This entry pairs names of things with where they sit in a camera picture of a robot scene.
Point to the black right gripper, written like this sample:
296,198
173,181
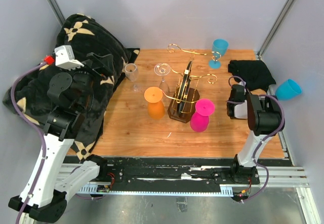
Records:
245,94

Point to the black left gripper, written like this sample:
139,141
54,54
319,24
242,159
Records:
105,61

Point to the clear wine glass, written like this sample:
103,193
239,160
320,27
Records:
162,70
132,73

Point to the pink wine glass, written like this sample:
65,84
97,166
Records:
204,108

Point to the blue wine glass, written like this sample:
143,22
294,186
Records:
219,49
288,90

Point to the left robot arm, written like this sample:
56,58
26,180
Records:
71,90

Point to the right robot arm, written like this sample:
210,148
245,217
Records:
265,118

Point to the gold wine glass rack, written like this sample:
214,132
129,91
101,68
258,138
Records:
185,97

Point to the orange wine glass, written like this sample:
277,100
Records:
153,96

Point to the black cloth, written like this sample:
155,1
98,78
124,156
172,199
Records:
254,72

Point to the black floral blanket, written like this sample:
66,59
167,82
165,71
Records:
85,36

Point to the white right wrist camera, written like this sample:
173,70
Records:
241,110

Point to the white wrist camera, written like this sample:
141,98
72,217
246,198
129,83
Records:
241,110
65,59

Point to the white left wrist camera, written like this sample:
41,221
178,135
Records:
65,59

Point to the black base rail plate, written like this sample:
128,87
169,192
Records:
175,175

